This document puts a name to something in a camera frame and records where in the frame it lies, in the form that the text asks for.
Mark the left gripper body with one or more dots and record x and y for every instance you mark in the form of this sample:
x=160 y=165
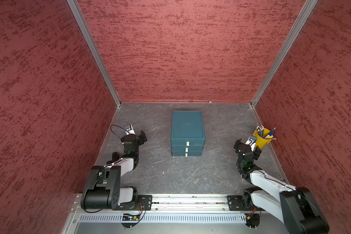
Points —
x=136 y=148

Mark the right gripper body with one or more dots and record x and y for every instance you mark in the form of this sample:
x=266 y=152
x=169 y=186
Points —
x=256 y=154

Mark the teal drawer cabinet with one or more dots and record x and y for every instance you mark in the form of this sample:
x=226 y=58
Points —
x=187 y=134

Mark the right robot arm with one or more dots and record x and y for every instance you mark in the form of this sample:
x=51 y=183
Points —
x=306 y=220

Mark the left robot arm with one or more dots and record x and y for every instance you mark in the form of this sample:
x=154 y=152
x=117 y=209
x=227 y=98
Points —
x=103 y=189

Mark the yellow pen cup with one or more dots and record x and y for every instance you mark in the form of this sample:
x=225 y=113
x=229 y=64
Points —
x=260 y=141

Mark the pens in cup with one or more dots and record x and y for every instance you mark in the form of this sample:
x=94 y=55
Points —
x=265 y=133

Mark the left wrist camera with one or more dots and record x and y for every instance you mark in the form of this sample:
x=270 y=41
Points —
x=129 y=129

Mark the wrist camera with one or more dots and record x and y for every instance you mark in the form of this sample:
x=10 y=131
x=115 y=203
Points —
x=251 y=141
x=129 y=129

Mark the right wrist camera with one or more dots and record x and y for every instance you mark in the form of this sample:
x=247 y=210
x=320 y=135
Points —
x=251 y=141

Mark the black wall bracket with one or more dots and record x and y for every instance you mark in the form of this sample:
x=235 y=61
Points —
x=115 y=157

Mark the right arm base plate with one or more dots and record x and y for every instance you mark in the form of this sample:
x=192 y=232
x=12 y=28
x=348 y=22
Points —
x=241 y=203

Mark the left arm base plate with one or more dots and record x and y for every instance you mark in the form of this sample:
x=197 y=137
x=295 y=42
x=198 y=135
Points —
x=143 y=203

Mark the aluminium rail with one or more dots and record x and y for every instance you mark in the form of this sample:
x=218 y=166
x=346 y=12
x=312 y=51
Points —
x=217 y=203

